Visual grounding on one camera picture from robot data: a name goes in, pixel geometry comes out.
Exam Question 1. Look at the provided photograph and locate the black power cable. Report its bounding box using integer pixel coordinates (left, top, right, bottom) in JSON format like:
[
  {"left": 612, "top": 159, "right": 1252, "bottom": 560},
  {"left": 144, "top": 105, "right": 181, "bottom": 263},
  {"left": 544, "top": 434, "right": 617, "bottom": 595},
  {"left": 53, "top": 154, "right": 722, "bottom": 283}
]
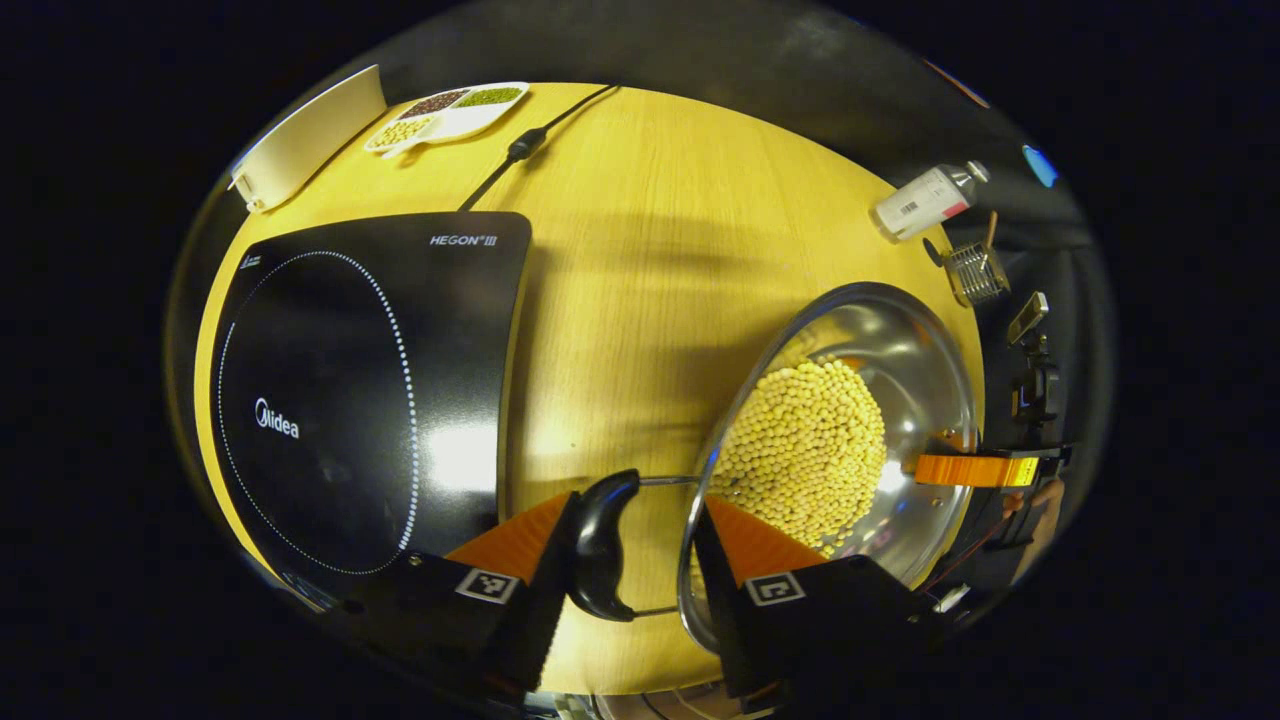
[{"left": 458, "top": 84, "right": 621, "bottom": 213}]

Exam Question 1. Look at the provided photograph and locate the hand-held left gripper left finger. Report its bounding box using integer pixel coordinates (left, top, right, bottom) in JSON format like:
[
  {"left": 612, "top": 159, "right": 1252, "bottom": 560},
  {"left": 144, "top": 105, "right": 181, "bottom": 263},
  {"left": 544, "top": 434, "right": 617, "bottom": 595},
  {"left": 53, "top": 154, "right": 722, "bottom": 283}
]
[{"left": 340, "top": 490, "right": 583, "bottom": 701}]

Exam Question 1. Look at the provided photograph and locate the white bottle with pink label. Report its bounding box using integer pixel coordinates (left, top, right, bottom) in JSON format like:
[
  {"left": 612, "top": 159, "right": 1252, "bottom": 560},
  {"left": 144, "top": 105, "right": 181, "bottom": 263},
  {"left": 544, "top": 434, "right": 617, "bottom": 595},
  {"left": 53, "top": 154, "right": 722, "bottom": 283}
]
[{"left": 875, "top": 160, "right": 991, "bottom": 243}]

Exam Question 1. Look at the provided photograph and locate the steel pot with black handles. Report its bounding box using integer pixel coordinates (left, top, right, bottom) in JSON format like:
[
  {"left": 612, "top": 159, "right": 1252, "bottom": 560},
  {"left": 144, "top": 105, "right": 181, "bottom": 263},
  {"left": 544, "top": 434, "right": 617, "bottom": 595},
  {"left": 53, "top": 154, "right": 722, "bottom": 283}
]
[{"left": 567, "top": 282, "right": 979, "bottom": 656}]

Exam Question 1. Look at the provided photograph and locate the black induction cooktop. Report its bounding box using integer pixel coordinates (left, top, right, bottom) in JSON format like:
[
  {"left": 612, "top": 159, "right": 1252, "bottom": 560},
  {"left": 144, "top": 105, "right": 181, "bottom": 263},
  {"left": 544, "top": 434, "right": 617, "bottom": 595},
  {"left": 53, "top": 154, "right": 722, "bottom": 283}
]
[{"left": 208, "top": 210, "right": 533, "bottom": 611}]

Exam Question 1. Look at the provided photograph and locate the wire mesh holder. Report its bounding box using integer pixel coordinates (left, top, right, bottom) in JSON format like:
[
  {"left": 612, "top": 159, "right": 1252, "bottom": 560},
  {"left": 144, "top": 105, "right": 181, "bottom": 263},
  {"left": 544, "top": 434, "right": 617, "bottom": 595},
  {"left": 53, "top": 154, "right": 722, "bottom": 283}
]
[{"left": 943, "top": 240, "right": 1011, "bottom": 306}]

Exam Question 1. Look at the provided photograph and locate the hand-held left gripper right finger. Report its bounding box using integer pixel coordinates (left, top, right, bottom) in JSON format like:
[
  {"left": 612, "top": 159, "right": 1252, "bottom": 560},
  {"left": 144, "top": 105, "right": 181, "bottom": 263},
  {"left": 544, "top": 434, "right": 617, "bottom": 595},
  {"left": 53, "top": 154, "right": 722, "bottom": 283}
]
[{"left": 692, "top": 497, "right": 946, "bottom": 701}]

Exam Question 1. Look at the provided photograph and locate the pile of yellow soybeans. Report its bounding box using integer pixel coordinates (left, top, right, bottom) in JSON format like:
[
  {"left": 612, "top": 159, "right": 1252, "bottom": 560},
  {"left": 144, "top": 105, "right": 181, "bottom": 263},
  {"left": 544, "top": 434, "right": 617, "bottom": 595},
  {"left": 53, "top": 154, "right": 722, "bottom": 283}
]
[{"left": 705, "top": 355, "right": 889, "bottom": 559}]

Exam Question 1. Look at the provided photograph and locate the white box appliance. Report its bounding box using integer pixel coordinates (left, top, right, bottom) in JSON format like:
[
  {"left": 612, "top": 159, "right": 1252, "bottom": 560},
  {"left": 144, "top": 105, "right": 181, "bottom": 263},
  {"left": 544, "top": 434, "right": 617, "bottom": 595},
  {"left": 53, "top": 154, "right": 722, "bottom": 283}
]
[{"left": 228, "top": 65, "right": 388, "bottom": 213}]

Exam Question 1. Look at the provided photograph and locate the white divided dish of beans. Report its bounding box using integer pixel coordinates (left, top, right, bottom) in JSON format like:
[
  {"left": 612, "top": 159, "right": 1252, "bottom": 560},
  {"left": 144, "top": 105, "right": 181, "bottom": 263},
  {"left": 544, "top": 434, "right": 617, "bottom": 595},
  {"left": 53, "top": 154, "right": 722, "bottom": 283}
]
[{"left": 363, "top": 82, "right": 531, "bottom": 158}]

